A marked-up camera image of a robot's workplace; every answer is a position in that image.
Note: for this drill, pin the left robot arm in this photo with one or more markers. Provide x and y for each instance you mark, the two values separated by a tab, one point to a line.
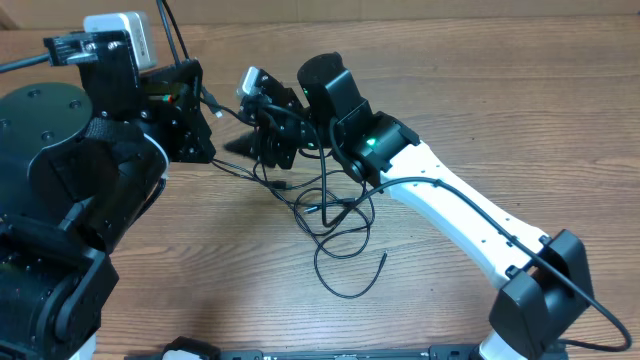
79	166

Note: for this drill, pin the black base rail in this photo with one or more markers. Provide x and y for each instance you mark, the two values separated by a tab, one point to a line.
188	348

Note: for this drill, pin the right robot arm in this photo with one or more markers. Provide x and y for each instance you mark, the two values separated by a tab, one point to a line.
542	281

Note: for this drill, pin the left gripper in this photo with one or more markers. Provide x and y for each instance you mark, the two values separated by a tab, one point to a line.
175	97

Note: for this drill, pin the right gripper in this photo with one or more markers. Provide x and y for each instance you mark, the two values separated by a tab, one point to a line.
271	149

